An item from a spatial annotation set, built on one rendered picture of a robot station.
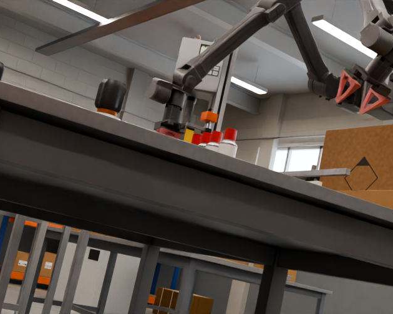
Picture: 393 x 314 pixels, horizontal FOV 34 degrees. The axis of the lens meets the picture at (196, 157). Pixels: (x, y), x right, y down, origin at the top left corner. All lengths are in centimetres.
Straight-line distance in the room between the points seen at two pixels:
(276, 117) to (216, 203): 937
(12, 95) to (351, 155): 110
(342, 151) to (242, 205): 83
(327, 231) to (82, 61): 955
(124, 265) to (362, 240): 674
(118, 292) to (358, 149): 624
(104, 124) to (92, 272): 681
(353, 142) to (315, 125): 802
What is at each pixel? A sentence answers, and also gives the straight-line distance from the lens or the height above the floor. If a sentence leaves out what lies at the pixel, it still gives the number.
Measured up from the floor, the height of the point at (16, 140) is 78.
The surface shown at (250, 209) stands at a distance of 91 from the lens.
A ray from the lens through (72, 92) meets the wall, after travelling 1029.
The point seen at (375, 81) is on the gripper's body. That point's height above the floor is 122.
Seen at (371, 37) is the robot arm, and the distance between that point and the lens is 162.
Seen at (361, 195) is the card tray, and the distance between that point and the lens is 114.
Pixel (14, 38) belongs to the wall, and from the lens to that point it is 1005.
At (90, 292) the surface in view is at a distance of 754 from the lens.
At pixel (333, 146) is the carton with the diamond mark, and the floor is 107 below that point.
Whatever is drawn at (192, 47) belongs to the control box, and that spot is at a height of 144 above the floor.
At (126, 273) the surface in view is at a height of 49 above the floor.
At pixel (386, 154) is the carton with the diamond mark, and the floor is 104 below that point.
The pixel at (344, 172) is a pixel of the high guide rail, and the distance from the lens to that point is 144.
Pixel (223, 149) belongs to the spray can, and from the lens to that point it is 180.
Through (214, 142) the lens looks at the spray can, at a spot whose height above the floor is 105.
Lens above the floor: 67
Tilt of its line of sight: 10 degrees up
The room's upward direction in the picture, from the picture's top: 13 degrees clockwise
